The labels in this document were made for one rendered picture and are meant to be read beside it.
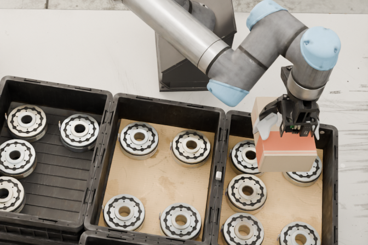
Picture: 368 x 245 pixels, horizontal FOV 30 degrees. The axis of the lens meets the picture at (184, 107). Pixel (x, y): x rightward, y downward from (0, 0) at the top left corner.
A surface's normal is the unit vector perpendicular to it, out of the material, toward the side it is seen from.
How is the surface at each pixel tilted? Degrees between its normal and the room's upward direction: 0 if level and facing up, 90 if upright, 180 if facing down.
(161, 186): 0
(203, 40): 13
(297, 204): 0
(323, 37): 0
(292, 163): 90
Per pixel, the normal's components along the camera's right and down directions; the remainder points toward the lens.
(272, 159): 0.05, 0.83
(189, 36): -0.25, -0.14
